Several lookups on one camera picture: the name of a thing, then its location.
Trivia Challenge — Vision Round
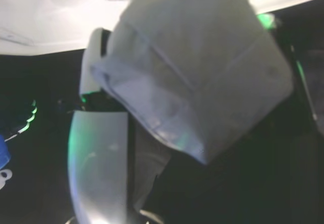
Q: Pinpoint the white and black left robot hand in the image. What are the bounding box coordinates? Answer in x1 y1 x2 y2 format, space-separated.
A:
67 13 324 224

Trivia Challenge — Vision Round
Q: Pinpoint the blue to pink water bottle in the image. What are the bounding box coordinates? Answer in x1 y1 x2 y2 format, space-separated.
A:
0 132 13 191

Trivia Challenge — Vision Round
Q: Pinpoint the grey fabric bundle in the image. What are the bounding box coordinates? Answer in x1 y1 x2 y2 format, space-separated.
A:
90 0 296 166

